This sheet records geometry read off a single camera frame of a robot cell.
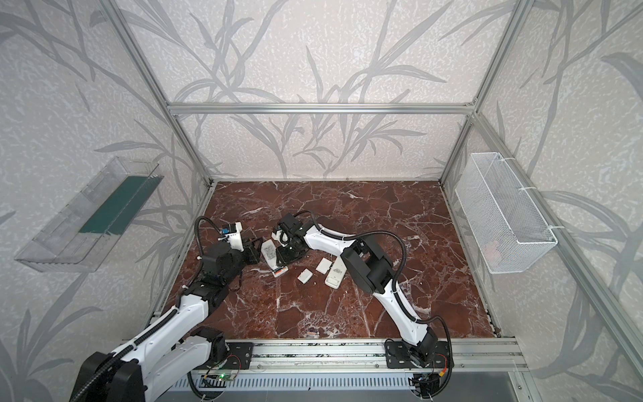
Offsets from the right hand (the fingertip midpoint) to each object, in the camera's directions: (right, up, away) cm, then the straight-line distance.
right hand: (281, 255), depth 94 cm
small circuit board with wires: (-11, -30, -24) cm, 39 cm away
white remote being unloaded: (+21, -6, -4) cm, 22 cm away
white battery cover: (+9, -7, -3) cm, 12 cm away
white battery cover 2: (+16, -4, 0) cm, 17 cm away
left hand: (-4, +10, -10) cm, 15 cm away
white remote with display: (-4, +1, 0) cm, 4 cm away
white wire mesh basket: (+64, +13, -33) cm, 73 cm away
